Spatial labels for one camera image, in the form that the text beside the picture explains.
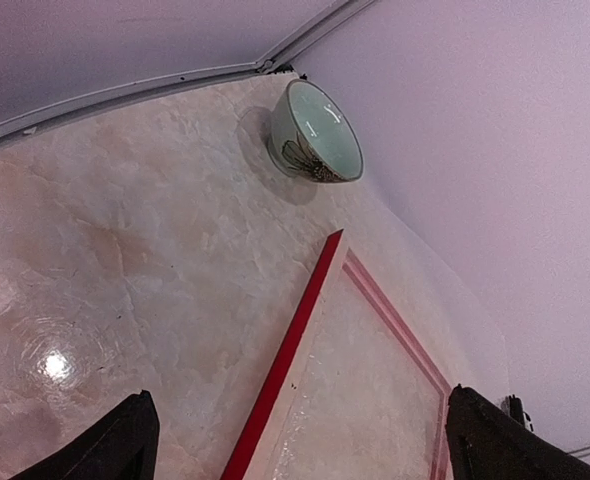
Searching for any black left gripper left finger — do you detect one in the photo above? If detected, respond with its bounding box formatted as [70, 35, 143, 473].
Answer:
[15, 390, 159, 480]

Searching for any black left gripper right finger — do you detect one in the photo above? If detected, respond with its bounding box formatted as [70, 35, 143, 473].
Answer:
[445, 385, 590, 480]

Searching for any green ceramic bowl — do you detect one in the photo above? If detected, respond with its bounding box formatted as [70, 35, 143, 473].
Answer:
[267, 78, 365, 184]

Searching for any red wooden picture frame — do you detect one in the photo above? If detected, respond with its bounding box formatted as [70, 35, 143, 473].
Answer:
[223, 230, 450, 479]

